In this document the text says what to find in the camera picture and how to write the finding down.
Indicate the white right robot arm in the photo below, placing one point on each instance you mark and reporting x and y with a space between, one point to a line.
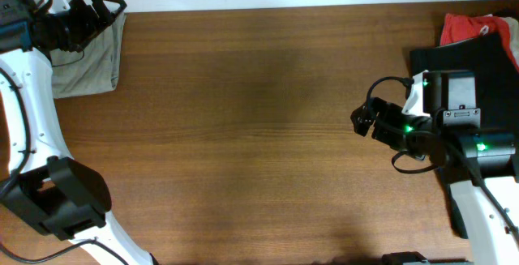
441 122

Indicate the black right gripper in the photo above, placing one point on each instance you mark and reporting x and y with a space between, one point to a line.
390 111

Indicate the khaki green shorts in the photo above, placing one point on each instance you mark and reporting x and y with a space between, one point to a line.
92 71

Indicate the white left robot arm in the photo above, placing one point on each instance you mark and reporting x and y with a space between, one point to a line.
46 187

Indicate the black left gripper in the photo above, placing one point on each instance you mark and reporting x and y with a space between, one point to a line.
91 22

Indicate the black folded garment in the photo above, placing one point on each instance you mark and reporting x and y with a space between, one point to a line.
496 77

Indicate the red garment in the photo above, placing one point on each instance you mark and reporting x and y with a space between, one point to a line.
458 28

